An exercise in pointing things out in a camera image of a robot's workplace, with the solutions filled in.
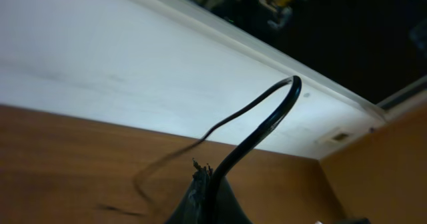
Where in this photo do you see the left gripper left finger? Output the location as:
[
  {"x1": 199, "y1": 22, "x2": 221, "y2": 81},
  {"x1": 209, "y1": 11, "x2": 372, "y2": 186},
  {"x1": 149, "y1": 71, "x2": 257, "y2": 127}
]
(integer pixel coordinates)
[{"x1": 165, "y1": 158, "x2": 212, "y2": 224}]

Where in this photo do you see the white partition board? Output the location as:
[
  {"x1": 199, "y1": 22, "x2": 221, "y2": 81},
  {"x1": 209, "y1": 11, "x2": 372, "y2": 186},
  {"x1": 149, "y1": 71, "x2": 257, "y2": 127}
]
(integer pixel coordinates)
[{"x1": 1, "y1": 0, "x2": 385, "y2": 159}]

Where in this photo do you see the wooden side panel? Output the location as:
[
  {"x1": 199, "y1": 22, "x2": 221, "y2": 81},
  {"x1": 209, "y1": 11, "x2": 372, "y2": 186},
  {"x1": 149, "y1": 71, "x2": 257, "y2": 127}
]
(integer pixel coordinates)
[{"x1": 320, "y1": 91, "x2": 426, "y2": 223}]

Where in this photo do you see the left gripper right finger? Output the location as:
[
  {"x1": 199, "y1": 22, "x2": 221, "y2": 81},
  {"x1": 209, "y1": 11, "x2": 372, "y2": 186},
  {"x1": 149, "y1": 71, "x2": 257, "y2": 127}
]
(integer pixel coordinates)
[{"x1": 209, "y1": 177, "x2": 252, "y2": 224}]

